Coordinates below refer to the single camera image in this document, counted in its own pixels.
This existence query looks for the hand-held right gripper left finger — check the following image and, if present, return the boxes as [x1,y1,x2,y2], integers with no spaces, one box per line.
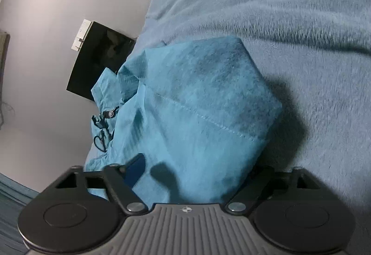
[54,153,148,214]

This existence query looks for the teal zip jacket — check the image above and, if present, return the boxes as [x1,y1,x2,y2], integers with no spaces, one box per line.
[85,36,284,205]

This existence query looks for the black flat screen television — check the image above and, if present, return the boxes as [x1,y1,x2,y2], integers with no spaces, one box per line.
[66,21,137,103]

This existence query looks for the teal curtain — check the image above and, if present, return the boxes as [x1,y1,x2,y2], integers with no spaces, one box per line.
[0,172,41,247]

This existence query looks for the blue fleece blanket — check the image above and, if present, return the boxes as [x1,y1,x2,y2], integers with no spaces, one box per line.
[84,0,371,215]

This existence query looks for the white wall socket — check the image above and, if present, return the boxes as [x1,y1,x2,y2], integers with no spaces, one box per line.
[71,19,92,51]

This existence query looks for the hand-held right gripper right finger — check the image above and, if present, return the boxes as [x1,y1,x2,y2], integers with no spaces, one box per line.
[226,166,320,215]

